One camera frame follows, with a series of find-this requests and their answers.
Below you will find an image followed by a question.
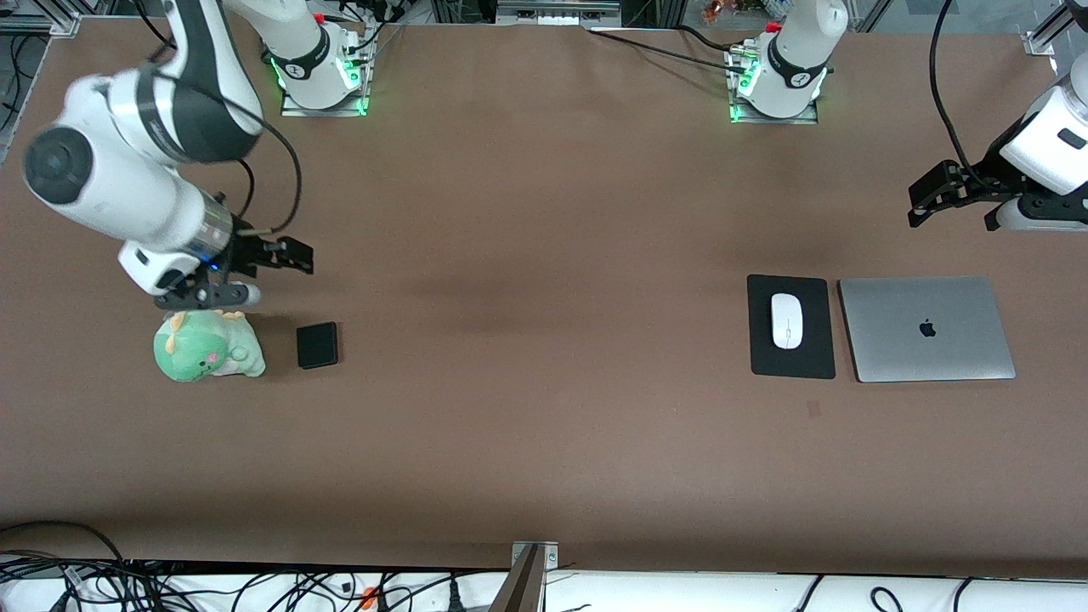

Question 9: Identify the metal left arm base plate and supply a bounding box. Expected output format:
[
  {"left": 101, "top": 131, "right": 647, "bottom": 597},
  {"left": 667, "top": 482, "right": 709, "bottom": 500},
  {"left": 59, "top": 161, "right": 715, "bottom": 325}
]
[{"left": 729, "top": 47, "right": 819, "bottom": 125}]

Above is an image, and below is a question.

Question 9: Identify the white computer mouse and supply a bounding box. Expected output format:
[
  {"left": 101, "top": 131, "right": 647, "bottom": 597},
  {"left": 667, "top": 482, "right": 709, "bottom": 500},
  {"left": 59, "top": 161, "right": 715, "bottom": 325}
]
[{"left": 770, "top": 293, "right": 804, "bottom": 350}]

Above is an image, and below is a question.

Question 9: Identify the black looped cable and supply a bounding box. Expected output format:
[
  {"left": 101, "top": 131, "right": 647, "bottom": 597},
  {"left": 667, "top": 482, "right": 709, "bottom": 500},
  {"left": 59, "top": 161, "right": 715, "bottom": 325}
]
[{"left": 0, "top": 520, "right": 128, "bottom": 566}]

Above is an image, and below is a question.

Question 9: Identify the silver laptop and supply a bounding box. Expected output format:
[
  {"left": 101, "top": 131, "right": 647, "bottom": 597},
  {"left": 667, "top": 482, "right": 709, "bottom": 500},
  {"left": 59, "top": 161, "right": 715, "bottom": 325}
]
[{"left": 838, "top": 275, "right": 1017, "bottom": 384}]

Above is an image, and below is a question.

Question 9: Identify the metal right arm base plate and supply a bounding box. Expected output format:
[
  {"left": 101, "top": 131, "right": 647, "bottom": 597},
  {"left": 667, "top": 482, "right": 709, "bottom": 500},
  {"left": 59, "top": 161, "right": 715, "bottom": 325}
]
[{"left": 280, "top": 85, "right": 368, "bottom": 117}]

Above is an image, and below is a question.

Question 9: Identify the black phone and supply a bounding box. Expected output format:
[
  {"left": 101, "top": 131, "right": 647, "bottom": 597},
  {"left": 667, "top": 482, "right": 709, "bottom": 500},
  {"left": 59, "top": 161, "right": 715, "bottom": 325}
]
[{"left": 297, "top": 321, "right": 339, "bottom": 370}]

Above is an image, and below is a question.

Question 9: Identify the black mouse pad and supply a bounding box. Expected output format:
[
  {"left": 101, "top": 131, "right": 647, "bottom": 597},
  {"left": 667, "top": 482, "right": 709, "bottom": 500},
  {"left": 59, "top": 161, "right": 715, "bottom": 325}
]
[{"left": 746, "top": 274, "right": 836, "bottom": 380}]

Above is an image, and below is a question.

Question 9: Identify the green dinosaur plush toy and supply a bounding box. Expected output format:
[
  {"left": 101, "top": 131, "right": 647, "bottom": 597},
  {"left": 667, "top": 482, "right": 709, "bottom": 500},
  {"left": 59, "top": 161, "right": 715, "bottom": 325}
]
[{"left": 153, "top": 308, "right": 267, "bottom": 383}]

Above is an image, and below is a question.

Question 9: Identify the black cable on table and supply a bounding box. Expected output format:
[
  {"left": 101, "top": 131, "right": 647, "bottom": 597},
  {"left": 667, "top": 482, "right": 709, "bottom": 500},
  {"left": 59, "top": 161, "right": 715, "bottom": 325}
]
[{"left": 585, "top": 25, "right": 749, "bottom": 71}]

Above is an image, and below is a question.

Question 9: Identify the aluminium corner profile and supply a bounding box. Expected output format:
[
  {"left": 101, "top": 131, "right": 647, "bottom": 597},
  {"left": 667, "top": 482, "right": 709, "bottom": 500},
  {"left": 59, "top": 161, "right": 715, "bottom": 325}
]
[
  {"left": 0, "top": 13, "right": 82, "bottom": 37},
  {"left": 1024, "top": 0, "right": 1088, "bottom": 56}
]

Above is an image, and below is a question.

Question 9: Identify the metal table edge bracket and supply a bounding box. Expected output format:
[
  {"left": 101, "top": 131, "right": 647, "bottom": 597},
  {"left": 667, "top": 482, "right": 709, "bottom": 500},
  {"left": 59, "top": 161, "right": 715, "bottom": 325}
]
[{"left": 489, "top": 541, "right": 559, "bottom": 612}]

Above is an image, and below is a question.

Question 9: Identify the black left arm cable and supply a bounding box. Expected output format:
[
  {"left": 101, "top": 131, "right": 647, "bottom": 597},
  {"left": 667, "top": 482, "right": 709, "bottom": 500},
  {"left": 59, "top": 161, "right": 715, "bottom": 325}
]
[{"left": 929, "top": 0, "right": 987, "bottom": 184}]

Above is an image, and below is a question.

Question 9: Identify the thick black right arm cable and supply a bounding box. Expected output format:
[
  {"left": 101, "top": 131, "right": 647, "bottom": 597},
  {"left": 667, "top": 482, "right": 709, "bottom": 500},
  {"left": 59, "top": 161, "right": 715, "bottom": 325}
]
[{"left": 140, "top": 59, "right": 303, "bottom": 237}]

